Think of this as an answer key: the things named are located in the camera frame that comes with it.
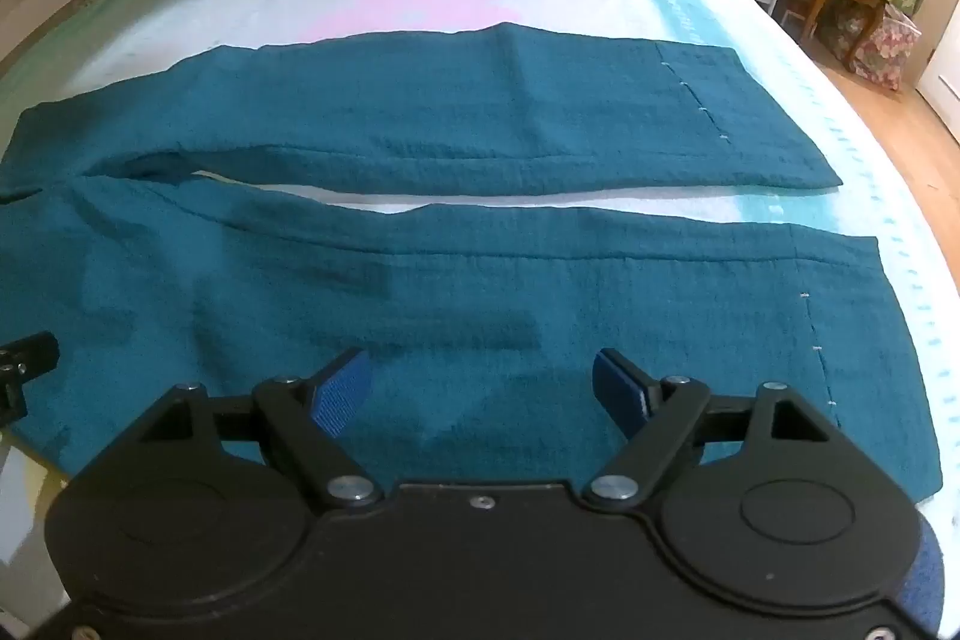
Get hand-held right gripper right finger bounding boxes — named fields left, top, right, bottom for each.
left=583, top=346, right=832, bottom=509

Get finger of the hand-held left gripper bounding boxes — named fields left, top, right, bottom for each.
left=0, top=330, right=61, bottom=429

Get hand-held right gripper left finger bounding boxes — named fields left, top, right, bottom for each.
left=139, top=346, right=385, bottom=509

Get teal pants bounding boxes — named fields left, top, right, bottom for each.
left=0, top=21, right=944, bottom=507

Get floral bed blanket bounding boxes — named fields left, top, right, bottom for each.
left=0, top=0, right=955, bottom=611

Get floral storage box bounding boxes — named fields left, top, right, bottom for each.
left=851, top=2, right=923, bottom=92

